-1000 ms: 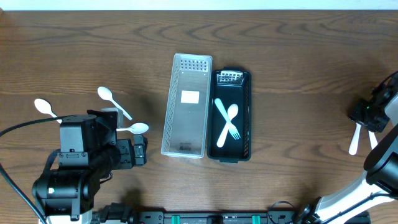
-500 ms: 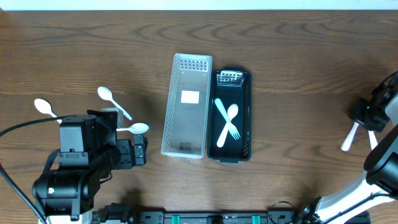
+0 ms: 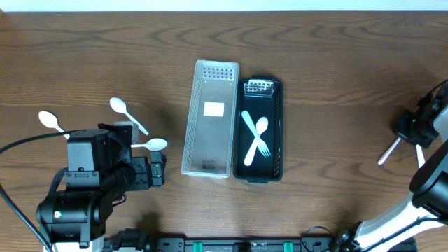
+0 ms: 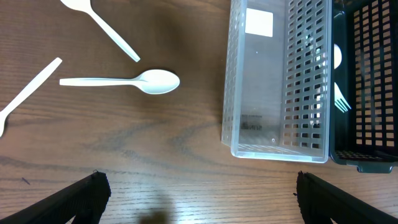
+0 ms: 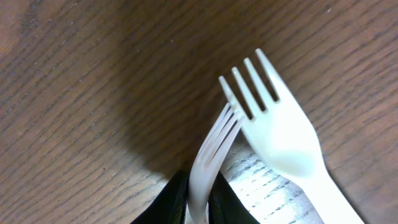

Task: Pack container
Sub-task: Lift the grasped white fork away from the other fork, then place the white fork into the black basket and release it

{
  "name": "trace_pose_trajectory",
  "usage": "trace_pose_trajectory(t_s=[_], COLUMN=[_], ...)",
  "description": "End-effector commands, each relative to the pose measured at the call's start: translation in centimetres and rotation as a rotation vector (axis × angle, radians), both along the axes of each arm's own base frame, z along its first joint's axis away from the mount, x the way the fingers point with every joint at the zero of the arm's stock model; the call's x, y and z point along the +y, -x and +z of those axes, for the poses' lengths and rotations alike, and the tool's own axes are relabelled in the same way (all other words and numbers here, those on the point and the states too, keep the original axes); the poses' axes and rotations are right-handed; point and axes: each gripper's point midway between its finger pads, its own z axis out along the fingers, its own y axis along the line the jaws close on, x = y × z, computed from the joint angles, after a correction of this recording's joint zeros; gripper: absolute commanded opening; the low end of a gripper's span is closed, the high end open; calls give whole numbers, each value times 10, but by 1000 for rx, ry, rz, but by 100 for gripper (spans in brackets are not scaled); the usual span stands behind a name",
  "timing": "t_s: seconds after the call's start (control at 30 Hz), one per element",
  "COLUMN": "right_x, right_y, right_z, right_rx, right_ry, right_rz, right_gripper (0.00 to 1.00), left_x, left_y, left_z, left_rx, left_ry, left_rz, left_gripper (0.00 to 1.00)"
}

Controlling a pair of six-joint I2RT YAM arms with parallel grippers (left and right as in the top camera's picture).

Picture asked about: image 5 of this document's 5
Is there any white plastic fork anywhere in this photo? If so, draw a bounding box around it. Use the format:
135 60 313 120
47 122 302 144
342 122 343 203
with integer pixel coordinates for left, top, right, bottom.
188 103 244 223
231 49 363 223

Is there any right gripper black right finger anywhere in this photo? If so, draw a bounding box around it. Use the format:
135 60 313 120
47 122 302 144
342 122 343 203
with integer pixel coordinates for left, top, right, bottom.
208 172 259 224

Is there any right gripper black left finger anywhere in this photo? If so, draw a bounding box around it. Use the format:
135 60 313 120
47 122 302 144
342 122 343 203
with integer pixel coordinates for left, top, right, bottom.
131 170 189 224

